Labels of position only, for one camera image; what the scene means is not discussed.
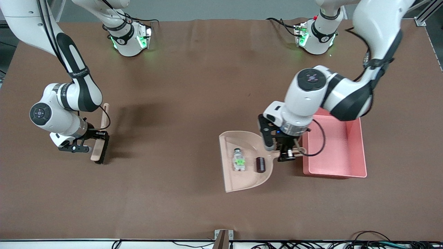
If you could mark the beige hand brush black bristles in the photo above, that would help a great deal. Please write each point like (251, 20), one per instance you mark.
(96, 154)

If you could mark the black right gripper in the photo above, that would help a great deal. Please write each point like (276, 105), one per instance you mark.
(92, 134)

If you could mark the grey metal bracket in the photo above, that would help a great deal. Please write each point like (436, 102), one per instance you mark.
(231, 235)

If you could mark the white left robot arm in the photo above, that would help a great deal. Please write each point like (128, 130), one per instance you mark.
(304, 103)

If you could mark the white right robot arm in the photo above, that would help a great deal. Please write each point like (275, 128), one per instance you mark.
(62, 121)

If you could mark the beige plastic dustpan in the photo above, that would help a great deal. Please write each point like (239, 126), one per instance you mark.
(242, 180)

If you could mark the small silver bottle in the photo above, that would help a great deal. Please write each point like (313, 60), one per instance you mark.
(238, 162)

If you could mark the pink plastic bin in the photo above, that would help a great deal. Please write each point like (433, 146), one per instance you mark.
(339, 155)

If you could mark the dark cylindrical capacitor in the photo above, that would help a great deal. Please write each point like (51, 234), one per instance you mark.
(260, 164)

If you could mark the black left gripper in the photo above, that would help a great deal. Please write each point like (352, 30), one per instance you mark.
(286, 142)

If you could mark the aluminium frame profile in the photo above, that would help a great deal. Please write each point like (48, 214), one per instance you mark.
(420, 21)

